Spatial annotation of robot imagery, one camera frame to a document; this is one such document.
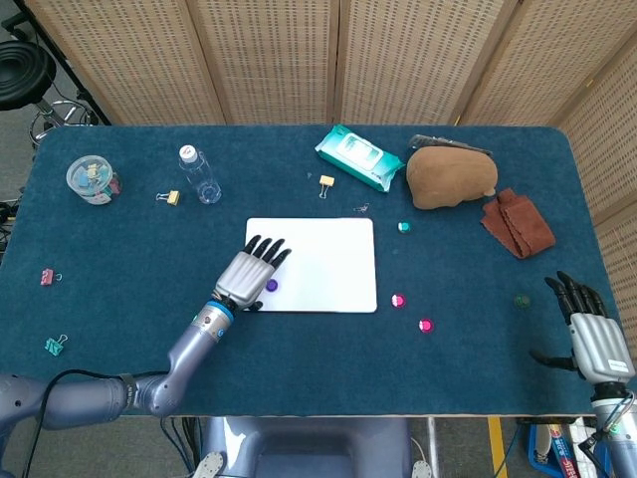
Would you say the clear plastic water bottle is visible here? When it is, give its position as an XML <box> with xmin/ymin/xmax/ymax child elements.
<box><xmin>177</xmin><ymin>143</ymin><xmax>223</xmax><ymax>205</ymax></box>

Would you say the grey remote control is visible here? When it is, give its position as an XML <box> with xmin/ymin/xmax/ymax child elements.
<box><xmin>408</xmin><ymin>133</ymin><xmax>494</xmax><ymax>157</ymax></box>

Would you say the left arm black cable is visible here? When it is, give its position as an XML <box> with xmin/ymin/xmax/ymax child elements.
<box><xmin>22</xmin><ymin>367</ymin><xmax>150</xmax><ymax>478</ymax></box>

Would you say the black cable bundle under table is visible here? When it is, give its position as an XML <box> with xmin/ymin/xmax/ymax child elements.
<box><xmin>158</xmin><ymin>416</ymin><xmax>201</xmax><ymax>478</ymax></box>

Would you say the blue storage box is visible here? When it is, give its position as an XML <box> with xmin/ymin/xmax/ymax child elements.
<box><xmin>526</xmin><ymin>420</ymin><xmax>598</xmax><ymax>478</ymax></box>

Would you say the brown plush toy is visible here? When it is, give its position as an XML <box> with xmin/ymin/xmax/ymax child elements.
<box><xmin>405</xmin><ymin>146</ymin><xmax>500</xmax><ymax>210</ymax></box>

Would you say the blue felt table cover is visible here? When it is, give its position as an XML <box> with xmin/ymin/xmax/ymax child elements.
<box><xmin>0</xmin><ymin>123</ymin><xmax>621</xmax><ymax>418</ymax></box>

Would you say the clear jar of binder clips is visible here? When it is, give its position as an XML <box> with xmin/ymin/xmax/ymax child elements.
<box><xmin>66</xmin><ymin>154</ymin><xmax>122</xmax><ymax>207</ymax></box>

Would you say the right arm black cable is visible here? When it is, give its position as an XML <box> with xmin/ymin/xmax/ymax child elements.
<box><xmin>571</xmin><ymin>392</ymin><xmax>637</xmax><ymax>478</ymax></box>

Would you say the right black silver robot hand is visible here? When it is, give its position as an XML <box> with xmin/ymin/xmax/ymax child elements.
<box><xmin>530</xmin><ymin>271</ymin><xmax>637</xmax><ymax>384</ymax></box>

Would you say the black stool with chrome base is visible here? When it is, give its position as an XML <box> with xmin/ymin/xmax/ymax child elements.
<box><xmin>0</xmin><ymin>39</ymin><xmax>104</xmax><ymax>150</ymax></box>

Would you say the white board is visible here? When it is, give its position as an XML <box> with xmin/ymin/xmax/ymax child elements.
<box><xmin>240</xmin><ymin>217</ymin><xmax>378</xmax><ymax>315</ymax></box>

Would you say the green wet wipes pack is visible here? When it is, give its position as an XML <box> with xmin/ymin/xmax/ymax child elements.
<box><xmin>315</xmin><ymin>123</ymin><xmax>406</xmax><ymax>193</ymax></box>

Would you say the white table leg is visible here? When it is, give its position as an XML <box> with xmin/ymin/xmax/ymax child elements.
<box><xmin>425</xmin><ymin>417</ymin><xmax>440</xmax><ymax>478</ymax></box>

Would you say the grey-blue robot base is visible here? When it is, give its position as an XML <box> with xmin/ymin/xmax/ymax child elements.
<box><xmin>191</xmin><ymin>416</ymin><xmax>434</xmax><ymax>478</ymax></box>

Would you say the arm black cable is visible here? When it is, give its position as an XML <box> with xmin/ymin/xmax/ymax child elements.
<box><xmin>571</xmin><ymin>392</ymin><xmax>637</xmax><ymax>478</ymax></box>
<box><xmin>22</xmin><ymin>367</ymin><xmax>150</xmax><ymax>478</ymax></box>

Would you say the brown suede cloth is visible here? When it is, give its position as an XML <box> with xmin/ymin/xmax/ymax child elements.
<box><xmin>479</xmin><ymin>187</ymin><xmax>556</xmax><ymax>260</ymax></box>

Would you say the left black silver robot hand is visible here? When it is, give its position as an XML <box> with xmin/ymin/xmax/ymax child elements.
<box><xmin>213</xmin><ymin>235</ymin><xmax>293</xmax><ymax>314</ymax></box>

